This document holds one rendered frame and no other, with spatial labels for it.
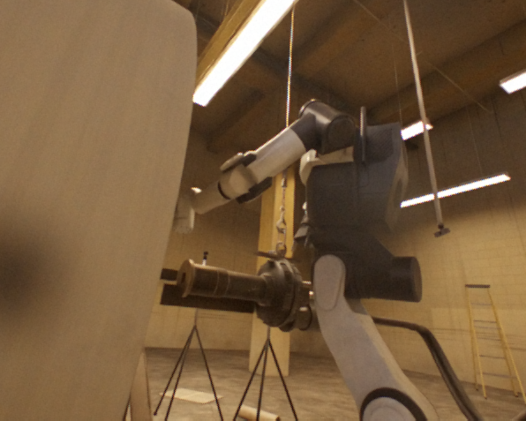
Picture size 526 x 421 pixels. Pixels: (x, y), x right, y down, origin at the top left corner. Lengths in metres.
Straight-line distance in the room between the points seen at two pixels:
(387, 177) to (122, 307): 0.74
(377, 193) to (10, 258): 0.79
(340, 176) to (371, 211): 0.13
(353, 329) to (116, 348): 0.63
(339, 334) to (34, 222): 0.73
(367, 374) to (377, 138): 0.62
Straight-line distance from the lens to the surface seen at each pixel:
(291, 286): 1.40
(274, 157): 0.84
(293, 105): 7.83
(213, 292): 1.30
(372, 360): 0.89
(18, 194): 0.38
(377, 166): 0.95
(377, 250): 0.89
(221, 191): 0.89
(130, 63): 0.49
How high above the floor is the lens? 0.78
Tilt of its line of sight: 24 degrees up
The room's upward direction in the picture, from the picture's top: 5 degrees clockwise
